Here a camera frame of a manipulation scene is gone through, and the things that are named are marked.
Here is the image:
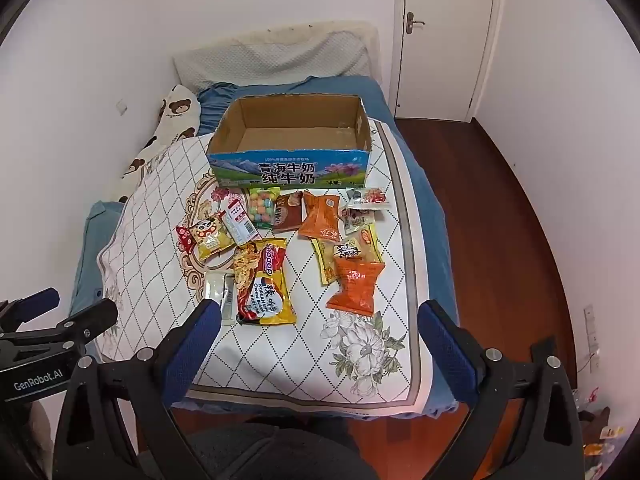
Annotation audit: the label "small clear red snack packet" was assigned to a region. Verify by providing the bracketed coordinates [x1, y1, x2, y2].
[346, 186, 391, 207]

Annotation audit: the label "stained white mattress pad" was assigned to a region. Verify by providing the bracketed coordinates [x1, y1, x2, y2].
[235, 20, 383, 86]

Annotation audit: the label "brown and white snack packet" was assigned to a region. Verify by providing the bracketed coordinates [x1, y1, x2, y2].
[272, 191, 304, 232]

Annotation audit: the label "yellow panda snack packet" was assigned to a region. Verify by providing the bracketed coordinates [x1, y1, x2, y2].
[175, 211, 236, 262]

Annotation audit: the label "plain orange snack packet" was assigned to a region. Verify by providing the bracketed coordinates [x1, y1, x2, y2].
[298, 191, 342, 243]

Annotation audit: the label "blue bed sheet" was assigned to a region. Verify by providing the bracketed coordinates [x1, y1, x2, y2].
[70, 76, 458, 418]

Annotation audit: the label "white wall socket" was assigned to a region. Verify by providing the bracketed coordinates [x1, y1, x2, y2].
[582, 304, 601, 373]

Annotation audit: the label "narrow yellow snack packet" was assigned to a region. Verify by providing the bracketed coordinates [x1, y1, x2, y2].
[311, 237, 341, 286]

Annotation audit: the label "white patterned quilt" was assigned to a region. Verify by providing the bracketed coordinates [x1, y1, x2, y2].
[95, 120, 436, 406]

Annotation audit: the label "orange red label snack packet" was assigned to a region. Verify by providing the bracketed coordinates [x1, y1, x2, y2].
[326, 255, 386, 317]

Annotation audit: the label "bear print pillow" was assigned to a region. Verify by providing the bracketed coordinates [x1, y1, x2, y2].
[122, 84, 203, 201]

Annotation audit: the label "white door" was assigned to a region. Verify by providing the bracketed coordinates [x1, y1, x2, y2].
[395, 0, 501, 121]

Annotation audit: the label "colourful candy ball bag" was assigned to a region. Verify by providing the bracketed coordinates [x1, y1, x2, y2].
[248, 186, 281, 227]

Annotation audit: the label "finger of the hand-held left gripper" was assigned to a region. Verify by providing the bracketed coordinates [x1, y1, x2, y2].
[0, 287, 61, 333]
[0, 299, 119, 361]

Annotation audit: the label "grey pillow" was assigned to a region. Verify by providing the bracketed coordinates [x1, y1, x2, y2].
[172, 30, 373, 92]

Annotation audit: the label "silver foil packet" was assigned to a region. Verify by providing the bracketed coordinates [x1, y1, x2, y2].
[206, 275, 236, 326]

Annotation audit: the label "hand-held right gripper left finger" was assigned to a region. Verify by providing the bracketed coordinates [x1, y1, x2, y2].
[52, 299, 223, 480]

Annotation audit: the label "instant noodle packet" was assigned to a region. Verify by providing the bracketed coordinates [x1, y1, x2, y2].
[234, 237, 297, 326]

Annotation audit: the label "small white snack packet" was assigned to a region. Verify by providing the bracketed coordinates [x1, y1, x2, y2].
[340, 207, 383, 233]

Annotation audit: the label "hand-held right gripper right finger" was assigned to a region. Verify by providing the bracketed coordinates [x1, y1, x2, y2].
[417, 300, 586, 480]

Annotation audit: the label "colourful clutter pile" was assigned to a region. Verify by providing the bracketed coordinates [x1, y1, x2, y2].
[572, 385, 626, 461]

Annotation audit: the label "red and white snack packet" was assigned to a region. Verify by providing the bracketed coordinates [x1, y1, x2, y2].
[222, 199, 261, 246]

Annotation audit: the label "yellow puff snack packet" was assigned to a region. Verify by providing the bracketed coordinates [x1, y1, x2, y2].
[334, 225, 385, 266]

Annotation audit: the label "printed cardboard box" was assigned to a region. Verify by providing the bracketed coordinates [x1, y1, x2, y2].
[206, 92, 373, 188]

